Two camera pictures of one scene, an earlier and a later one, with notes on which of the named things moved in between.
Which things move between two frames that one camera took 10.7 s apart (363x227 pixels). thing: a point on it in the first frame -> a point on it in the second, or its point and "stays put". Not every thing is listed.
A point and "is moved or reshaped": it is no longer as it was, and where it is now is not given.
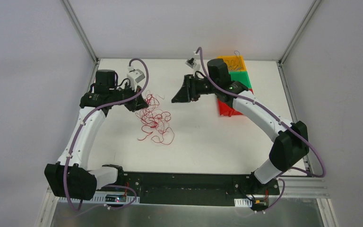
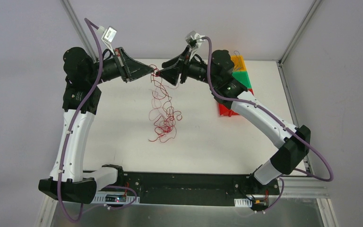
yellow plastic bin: [234, 63] stays put
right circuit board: [260, 204] stays put
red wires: [153, 117] is moved or reshaped
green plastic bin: [242, 76] stays put
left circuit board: [114, 198] stays put
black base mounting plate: [191, 188] stays put
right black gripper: [190, 88] -> [183, 69]
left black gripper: [134, 98] -> [122, 65]
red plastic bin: [226, 109] stays put
